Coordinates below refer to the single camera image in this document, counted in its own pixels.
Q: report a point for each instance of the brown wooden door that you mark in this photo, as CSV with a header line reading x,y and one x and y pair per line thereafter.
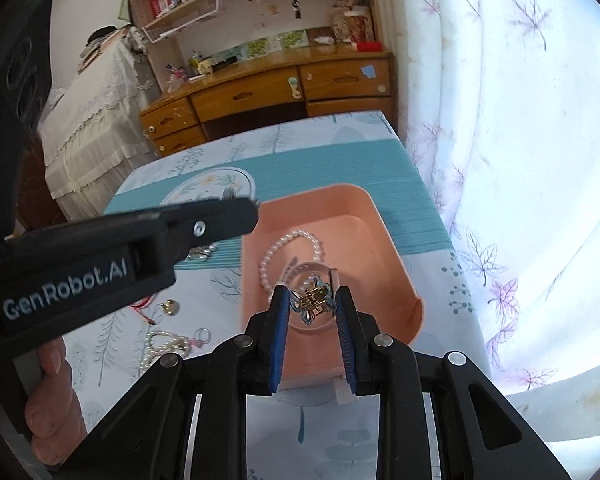
x,y
35,185

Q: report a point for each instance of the wooden desk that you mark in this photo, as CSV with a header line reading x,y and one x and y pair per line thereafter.
x,y
260,90

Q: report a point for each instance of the white lace furniture cover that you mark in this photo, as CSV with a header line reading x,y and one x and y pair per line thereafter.
x,y
95,125

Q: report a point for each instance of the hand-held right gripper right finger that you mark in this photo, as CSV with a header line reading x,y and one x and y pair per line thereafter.
x,y
347,340

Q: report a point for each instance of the red box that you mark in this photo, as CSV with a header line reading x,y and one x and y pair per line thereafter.
x,y
370,47

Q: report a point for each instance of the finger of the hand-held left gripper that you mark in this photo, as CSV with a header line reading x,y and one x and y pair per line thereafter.
x,y
215,220

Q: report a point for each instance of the silver earrings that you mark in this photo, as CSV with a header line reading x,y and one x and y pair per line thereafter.
x,y
200,253

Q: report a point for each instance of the person's left hand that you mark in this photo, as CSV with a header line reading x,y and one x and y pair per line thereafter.
x,y
55,410

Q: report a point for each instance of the row of green picture cards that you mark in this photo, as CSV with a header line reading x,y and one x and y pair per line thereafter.
x,y
260,47

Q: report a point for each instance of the gold butterfly hair clip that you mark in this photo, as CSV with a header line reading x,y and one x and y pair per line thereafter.
x,y
312,305

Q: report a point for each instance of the red patterned cup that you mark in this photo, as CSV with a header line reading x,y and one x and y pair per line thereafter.
x,y
352,25

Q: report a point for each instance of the clear round plastic case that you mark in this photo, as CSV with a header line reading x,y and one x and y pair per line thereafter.
x,y
310,272

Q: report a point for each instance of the stack of books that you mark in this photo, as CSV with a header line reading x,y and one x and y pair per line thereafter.
x,y
102,45

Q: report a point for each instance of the gold earring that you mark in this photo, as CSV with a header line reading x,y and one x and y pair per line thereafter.
x,y
169,306

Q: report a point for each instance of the pink plastic tray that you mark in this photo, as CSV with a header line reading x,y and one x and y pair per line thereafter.
x,y
370,260

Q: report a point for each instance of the hanging keys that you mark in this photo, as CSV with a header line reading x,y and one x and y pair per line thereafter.
x,y
295,7

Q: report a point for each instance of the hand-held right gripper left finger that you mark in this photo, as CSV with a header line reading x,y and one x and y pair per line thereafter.
x,y
277,340

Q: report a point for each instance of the white leaf print curtain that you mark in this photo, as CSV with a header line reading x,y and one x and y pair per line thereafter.
x,y
505,160

